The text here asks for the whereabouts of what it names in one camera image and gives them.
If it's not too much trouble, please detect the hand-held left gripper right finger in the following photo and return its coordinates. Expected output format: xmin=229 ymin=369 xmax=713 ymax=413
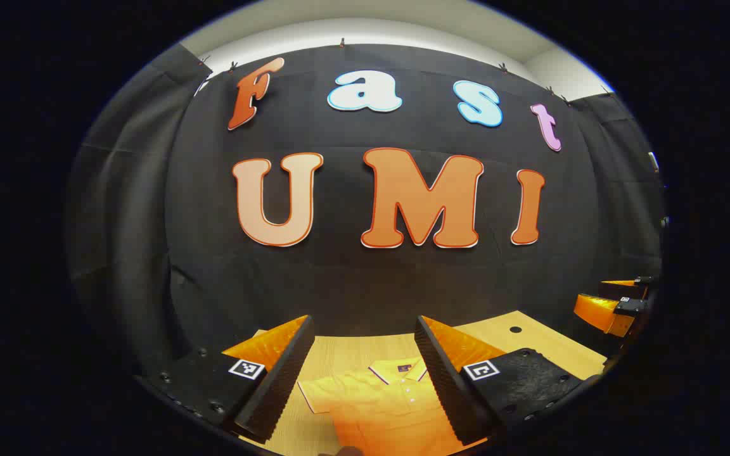
xmin=414 ymin=315 xmax=603 ymax=446

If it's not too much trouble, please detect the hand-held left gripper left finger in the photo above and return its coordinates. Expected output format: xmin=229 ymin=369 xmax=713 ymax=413
xmin=134 ymin=315 xmax=316 ymax=444

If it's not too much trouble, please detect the orange T-shirt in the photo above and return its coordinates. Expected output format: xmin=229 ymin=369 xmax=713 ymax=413
xmin=297 ymin=358 xmax=487 ymax=456

